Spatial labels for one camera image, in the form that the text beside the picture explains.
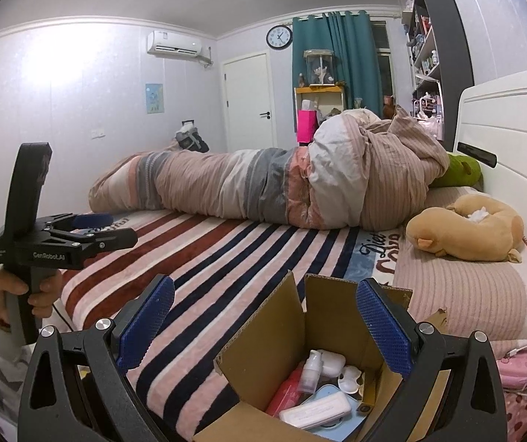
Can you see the striped blanket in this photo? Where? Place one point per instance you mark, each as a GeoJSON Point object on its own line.
{"type": "Point", "coordinates": [226, 248]}

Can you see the rolled pink grey duvet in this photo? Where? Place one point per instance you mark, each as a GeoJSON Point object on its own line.
{"type": "Point", "coordinates": [245, 184]}

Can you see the white oblong case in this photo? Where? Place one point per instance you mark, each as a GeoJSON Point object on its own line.
{"type": "Point", "coordinates": [318, 412]}

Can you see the yellow cabinet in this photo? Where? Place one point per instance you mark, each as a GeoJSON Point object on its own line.
{"type": "Point", "coordinates": [321, 90]}

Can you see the pink box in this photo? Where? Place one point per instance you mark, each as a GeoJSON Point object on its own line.
{"type": "Point", "coordinates": [306, 126]}

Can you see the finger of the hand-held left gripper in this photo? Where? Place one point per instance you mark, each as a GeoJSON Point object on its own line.
{"type": "Point", "coordinates": [93, 219]}
{"type": "Point", "coordinates": [116, 237]}

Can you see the tan plush toy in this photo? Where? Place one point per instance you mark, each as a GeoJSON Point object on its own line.
{"type": "Point", "coordinates": [466, 235]}

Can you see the brown plush toy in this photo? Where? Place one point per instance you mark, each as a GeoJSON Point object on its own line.
{"type": "Point", "coordinates": [389, 111]}

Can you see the light blue square case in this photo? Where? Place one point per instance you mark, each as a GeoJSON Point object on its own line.
{"type": "Point", "coordinates": [325, 393]}

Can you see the round wall clock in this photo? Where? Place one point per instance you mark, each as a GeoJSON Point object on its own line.
{"type": "Point", "coordinates": [279, 37]}

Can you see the white charger plug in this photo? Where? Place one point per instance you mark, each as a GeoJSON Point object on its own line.
{"type": "Point", "coordinates": [332, 361]}

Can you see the white door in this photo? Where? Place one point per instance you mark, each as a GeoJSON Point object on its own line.
{"type": "Point", "coordinates": [247, 101]}

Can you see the glass display case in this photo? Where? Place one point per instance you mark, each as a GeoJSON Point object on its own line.
{"type": "Point", "coordinates": [319, 68]}

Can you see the pink ribbed pillow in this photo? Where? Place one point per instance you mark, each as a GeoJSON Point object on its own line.
{"type": "Point", "coordinates": [466, 294]}

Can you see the teal curtain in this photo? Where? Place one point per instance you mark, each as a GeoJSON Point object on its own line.
{"type": "Point", "coordinates": [355, 64]}

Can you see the wall poster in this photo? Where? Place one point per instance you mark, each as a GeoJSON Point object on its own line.
{"type": "Point", "coordinates": [154, 99]}

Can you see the green plush toy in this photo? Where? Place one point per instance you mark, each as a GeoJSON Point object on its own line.
{"type": "Point", "coordinates": [461, 170]}

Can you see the white air conditioner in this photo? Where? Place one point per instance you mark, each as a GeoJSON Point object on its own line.
{"type": "Point", "coordinates": [176, 43]}

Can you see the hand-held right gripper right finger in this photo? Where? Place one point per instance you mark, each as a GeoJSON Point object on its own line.
{"type": "Point", "coordinates": [383, 327]}

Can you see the window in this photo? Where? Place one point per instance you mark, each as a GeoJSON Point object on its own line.
{"type": "Point", "coordinates": [383, 69]}

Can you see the cardboard box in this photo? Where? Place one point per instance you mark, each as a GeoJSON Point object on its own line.
{"type": "Point", "coordinates": [263, 359]}

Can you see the dark bag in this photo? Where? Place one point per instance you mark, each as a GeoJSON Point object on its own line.
{"type": "Point", "coordinates": [192, 140]}

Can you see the dark bookshelf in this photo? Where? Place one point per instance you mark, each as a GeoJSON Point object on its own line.
{"type": "Point", "coordinates": [456, 46]}

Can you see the white headboard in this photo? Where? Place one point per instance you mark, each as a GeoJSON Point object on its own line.
{"type": "Point", "coordinates": [512, 115]}

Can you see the pink pouch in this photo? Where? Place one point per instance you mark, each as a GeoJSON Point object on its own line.
{"type": "Point", "coordinates": [516, 370]}

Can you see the pink bottle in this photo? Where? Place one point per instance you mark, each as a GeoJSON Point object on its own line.
{"type": "Point", "coordinates": [286, 393]}

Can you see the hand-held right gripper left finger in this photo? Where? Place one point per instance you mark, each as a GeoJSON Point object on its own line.
{"type": "Point", "coordinates": [146, 327]}

